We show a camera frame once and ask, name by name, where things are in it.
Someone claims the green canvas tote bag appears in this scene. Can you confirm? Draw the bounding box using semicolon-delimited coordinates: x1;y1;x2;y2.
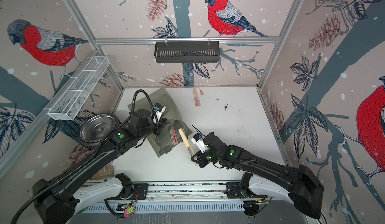
147;87;192;157

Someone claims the black hanging wire basket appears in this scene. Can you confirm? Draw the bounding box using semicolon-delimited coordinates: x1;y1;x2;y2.
154;41;220;64

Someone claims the black grey wooden folding fan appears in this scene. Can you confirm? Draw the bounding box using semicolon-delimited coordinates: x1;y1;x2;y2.
178;128;195;158

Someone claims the pink wooden folding fan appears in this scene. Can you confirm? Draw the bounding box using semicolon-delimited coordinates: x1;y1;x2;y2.
192;87;204;107

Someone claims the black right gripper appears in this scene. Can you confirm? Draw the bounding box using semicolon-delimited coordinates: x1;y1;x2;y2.
189;148;223;167

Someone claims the black corrugated cable conduit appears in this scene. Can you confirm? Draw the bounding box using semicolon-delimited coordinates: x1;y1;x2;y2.
10;89;157;224

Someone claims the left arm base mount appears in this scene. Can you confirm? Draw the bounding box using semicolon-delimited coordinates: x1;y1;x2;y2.
115;173;149;201

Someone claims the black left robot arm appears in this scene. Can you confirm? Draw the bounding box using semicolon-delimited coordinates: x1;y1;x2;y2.
33;106;165;224

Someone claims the white mesh wall shelf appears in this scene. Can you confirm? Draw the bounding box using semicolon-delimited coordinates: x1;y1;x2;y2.
48;56;110;120

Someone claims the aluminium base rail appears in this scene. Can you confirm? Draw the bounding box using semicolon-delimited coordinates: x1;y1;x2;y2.
78;180;310;201

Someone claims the black right base connector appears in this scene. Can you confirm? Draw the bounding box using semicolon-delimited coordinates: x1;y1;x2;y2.
243;201;260;218

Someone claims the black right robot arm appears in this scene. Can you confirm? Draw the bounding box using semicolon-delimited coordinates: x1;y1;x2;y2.
191;132;324;220

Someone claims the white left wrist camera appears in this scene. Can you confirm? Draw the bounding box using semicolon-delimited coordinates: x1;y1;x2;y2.
153;103;166;124

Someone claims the pink small circuit board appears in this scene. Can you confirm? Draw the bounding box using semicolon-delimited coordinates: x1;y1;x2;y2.
124;206;135;219

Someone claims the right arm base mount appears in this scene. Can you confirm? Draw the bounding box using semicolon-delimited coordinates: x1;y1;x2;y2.
224;172;268;199

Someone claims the round steel plate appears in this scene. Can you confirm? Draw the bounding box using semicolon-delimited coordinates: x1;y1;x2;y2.
78;113;120;147

